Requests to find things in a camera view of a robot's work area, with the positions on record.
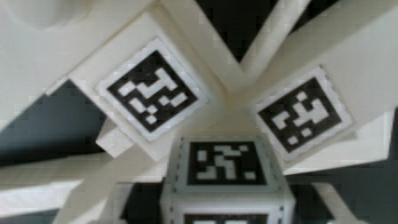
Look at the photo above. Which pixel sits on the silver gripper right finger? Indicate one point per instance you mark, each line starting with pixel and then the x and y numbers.
pixel 321 208

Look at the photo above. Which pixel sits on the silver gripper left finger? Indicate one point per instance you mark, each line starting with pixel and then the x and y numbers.
pixel 133 206

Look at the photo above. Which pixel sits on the white tagged cube block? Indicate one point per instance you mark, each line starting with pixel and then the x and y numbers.
pixel 225 187

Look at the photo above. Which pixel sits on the white chair back frame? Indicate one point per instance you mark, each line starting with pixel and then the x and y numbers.
pixel 307 93

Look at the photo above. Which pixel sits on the white chair seat part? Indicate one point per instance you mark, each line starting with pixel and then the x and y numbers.
pixel 133 56

